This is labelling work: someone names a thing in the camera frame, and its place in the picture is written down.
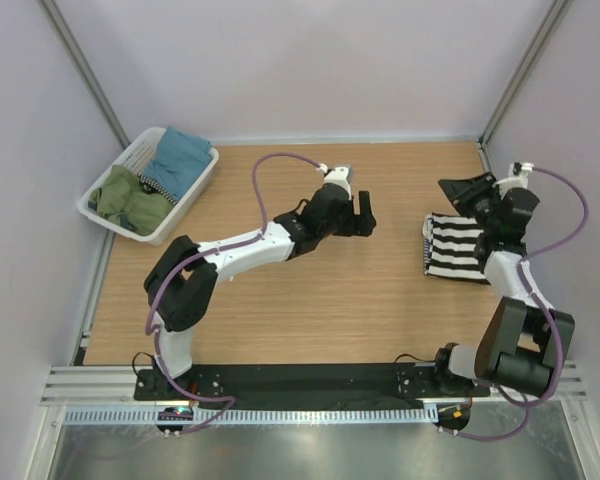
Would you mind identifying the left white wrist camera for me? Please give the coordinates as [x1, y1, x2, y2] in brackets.
[316, 163, 353, 196]

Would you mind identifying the white slotted cable duct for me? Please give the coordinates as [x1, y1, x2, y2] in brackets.
[63, 404, 438, 428]

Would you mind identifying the white plastic laundry basket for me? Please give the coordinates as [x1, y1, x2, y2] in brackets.
[77, 127, 220, 246]

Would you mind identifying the dark striped garment in basket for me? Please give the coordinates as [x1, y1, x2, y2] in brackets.
[138, 175, 177, 205]

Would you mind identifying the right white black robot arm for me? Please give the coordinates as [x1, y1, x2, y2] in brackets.
[430, 173, 575, 402]

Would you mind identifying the blue white striped tank top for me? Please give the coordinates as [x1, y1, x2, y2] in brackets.
[422, 214, 433, 275]

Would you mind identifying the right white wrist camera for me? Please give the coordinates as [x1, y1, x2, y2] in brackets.
[496, 162, 534, 197]

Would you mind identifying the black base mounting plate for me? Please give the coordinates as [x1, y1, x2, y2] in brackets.
[133, 362, 491, 402]

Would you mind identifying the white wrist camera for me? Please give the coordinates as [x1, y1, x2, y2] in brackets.
[316, 163, 353, 196]
[496, 162, 534, 197]

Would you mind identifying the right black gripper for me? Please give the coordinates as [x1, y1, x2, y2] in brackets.
[439, 173, 504, 234]

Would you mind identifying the olive green garment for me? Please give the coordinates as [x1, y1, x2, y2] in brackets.
[87, 165, 173, 236]

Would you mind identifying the black white striped garment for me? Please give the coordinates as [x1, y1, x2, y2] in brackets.
[424, 213, 489, 285]

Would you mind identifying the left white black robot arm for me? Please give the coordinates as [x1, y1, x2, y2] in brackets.
[144, 183, 377, 400]

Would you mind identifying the teal folded cloth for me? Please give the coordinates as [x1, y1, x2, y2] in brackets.
[141, 126, 212, 202]

